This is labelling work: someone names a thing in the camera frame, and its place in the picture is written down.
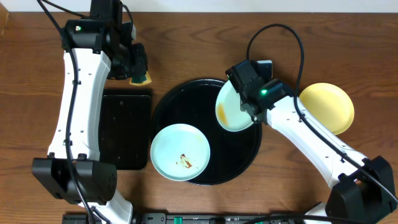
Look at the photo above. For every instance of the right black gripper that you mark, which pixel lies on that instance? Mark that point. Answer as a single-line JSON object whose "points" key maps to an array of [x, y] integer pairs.
{"points": [[243, 104]]}

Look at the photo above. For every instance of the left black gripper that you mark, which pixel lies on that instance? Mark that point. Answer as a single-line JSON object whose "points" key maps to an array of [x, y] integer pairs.
{"points": [[138, 66]]}

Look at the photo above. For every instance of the green and yellow sponge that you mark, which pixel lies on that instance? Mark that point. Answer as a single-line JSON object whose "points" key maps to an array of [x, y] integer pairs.
{"points": [[141, 80]]}

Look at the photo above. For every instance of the light blue plate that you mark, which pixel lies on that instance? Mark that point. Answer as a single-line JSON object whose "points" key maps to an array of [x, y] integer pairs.
{"points": [[228, 110], [180, 152]]}

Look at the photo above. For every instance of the yellow plate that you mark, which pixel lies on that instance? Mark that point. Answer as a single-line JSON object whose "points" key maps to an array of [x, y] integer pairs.
{"points": [[330, 105]]}

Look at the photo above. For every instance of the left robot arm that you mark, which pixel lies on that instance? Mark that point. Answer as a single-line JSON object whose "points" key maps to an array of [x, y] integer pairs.
{"points": [[95, 50]]}

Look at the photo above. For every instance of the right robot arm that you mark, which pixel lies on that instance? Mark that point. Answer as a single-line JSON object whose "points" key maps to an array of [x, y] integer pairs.
{"points": [[362, 189]]}

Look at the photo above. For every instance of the rectangular black tray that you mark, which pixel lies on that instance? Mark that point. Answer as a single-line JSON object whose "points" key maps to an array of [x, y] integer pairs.
{"points": [[124, 128]]}

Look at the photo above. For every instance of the round black tray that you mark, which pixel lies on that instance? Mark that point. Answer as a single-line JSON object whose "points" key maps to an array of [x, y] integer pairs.
{"points": [[193, 103]]}

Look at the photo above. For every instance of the black aluminium rail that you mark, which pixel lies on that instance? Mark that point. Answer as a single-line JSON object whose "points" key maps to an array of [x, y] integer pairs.
{"points": [[161, 218]]}

